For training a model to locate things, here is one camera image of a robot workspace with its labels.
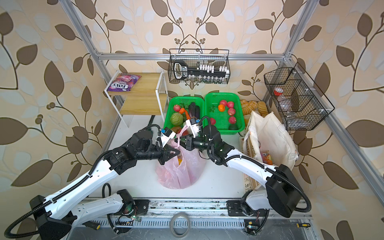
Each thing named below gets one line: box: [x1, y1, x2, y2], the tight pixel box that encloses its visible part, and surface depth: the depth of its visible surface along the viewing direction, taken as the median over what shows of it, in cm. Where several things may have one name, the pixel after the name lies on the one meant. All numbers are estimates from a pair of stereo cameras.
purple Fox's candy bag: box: [107, 73, 142, 92], surface depth 86 cm
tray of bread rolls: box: [240, 99, 269, 127], surface depth 117 cm
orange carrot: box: [179, 107, 191, 120], surface depth 114 cm
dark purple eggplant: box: [188, 102, 200, 120], surface depth 110 cm
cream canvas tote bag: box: [243, 111, 299, 168], surface depth 76 cm
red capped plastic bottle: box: [273, 87, 284, 96], surface depth 84 cm
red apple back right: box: [227, 101, 234, 108], surface depth 118 cm
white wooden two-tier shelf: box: [104, 70, 169, 128], surface depth 88 cm
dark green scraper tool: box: [147, 115, 156, 126], surface depth 114 cm
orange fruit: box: [218, 104, 225, 112], surface depth 116 cm
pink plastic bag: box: [155, 125, 207, 190], surface depth 75 cm
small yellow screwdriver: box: [296, 223, 311, 228], surface depth 71 cm
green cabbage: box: [170, 112, 184, 126], surface depth 104 cm
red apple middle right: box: [228, 107, 236, 116], surface depth 113 cm
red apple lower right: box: [229, 116, 237, 124], surface depth 107 cm
